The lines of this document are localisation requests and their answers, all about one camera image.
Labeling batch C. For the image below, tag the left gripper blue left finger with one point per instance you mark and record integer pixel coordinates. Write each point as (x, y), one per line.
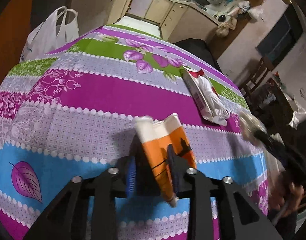
(130, 176)

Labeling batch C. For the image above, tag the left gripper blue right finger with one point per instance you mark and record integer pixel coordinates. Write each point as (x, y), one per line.
(176, 170)

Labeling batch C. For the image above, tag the orange carton box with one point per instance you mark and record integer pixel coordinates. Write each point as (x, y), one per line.
(155, 138)

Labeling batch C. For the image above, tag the clear plastic wrapper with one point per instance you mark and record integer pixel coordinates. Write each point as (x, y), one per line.
(249, 124)

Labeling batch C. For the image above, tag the kitchen base cabinets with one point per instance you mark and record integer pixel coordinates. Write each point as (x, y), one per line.
(176, 20)

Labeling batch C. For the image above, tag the operator hand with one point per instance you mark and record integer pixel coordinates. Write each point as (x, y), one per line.
(285, 193)

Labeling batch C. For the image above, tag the white plastic sheet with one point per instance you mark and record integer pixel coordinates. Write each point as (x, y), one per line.
(297, 118)

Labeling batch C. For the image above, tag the dark wooden table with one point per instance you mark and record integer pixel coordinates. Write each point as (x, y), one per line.
(273, 105)

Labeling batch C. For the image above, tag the white red medicine box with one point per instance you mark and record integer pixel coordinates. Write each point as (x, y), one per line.
(205, 96)

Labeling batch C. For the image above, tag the floral striped tablecloth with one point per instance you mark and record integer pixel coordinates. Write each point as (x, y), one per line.
(72, 112)

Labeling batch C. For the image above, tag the dark wooden chair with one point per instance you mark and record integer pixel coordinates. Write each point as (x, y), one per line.
(255, 78)

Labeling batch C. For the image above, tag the black cloth covered object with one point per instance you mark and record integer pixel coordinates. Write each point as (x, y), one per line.
(200, 49)

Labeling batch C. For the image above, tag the hanging white plastic bag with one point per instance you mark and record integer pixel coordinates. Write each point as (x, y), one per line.
(256, 13)

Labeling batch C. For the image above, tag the white plastic shopping bag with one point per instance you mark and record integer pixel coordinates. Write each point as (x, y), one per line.
(60, 27)

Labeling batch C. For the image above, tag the brown wooden wardrobe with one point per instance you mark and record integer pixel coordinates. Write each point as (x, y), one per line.
(14, 29)

